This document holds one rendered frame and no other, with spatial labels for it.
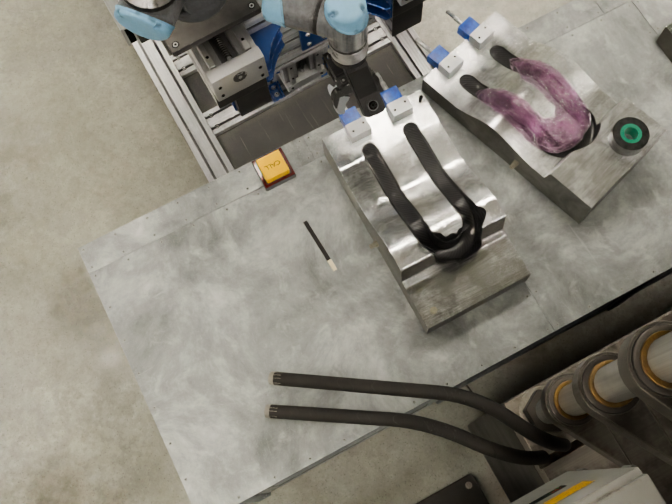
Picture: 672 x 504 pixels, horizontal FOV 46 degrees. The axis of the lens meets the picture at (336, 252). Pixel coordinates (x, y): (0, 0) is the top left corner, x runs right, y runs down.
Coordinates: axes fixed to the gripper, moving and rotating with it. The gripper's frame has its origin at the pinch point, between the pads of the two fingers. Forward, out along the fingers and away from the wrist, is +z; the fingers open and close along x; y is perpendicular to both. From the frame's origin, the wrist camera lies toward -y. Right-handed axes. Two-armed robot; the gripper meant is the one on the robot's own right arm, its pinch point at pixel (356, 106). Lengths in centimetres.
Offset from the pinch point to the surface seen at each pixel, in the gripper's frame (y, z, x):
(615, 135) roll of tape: -31, 6, -48
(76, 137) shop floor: 85, 101, 72
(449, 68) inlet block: 3.9, 12.7, -26.8
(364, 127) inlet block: -1.4, 9.2, -1.2
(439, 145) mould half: -12.3, 12.4, -14.8
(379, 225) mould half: -23.3, 10.5, 6.8
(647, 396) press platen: -78, -52, -2
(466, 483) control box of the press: -84, 100, 9
